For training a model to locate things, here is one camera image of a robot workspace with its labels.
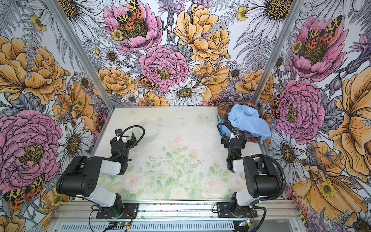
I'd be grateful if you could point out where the black corrugated cable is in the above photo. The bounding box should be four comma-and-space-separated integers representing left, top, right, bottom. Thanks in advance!
217, 122, 287, 201
110, 125, 146, 161

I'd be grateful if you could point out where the left black corrugated cable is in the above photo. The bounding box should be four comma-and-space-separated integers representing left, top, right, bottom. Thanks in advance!
110, 125, 146, 161

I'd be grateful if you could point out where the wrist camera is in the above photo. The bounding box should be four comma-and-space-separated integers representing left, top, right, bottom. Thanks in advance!
231, 127, 241, 140
115, 129, 122, 141

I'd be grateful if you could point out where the aluminium front rail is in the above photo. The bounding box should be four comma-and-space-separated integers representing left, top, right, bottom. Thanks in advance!
49, 200, 306, 232

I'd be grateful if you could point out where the light blue cloth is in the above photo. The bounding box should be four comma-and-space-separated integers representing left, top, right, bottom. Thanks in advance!
218, 104, 272, 144

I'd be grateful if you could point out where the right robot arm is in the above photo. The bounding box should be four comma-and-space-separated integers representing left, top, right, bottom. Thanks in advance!
216, 135, 286, 218

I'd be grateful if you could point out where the right black corrugated cable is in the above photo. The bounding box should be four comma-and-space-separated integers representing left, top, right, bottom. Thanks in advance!
217, 122, 287, 201

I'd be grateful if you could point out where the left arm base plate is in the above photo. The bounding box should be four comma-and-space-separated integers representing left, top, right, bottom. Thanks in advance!
96, 203, 139, 219

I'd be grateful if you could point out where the aluminium corner post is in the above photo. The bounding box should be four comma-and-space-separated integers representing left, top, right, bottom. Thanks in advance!
251, 0, 304, 104
45, 1, 115, 113

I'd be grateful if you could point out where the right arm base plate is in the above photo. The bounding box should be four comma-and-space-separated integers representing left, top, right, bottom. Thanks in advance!
215, 202, 258, 218

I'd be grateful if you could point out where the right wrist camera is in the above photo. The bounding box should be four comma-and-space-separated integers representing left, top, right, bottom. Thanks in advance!
231, 127, 241, 140

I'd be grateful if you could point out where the red plaid cloth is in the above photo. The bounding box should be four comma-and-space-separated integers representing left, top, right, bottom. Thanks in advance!
217, 100, 273, 145

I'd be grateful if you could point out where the right aluminium corner post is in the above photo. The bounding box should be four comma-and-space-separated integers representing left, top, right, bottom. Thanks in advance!
251, 0, 304, 104

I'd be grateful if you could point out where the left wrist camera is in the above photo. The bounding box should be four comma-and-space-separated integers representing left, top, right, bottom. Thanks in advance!
115, 129, 122, 141

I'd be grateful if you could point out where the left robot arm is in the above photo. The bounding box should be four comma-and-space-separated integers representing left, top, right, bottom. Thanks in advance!
56, 135, 137, 218

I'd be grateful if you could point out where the left aluminium corner post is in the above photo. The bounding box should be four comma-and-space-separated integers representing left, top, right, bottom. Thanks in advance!
45, 1, 115, 113

